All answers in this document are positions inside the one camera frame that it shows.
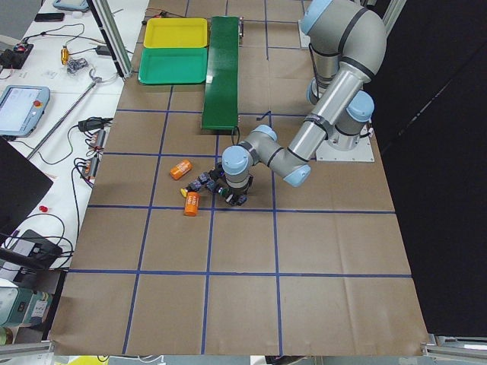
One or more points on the gold resistor block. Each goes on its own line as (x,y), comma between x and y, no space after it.
(64,55)

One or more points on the black power adapter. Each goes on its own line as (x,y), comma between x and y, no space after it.
(102,51)

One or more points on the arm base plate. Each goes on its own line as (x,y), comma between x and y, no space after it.
(343,148)
(303,38)

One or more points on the green push button switch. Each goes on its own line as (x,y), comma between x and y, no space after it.
(236,200)

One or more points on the orange 4680 cylinder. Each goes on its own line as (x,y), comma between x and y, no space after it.
(191,207)
(180,169)

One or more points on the black monitor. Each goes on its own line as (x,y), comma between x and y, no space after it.
(22,185)

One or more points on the blue teach pendant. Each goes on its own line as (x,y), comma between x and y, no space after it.
(22,106)

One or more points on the yellow plastic tray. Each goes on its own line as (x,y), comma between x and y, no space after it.
(189,32)

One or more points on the aluminium frame post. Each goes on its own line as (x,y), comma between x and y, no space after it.
(105,21)

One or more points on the green plastic tray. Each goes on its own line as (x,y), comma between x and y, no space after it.
(173,66)

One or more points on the green conveyor belt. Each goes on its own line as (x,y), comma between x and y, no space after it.
(220,110)

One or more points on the black smartphone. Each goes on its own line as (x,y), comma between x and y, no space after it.
(49,17)

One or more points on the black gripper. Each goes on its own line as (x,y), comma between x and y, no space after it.
(210,184)

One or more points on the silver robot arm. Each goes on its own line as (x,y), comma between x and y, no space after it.
(350,42)

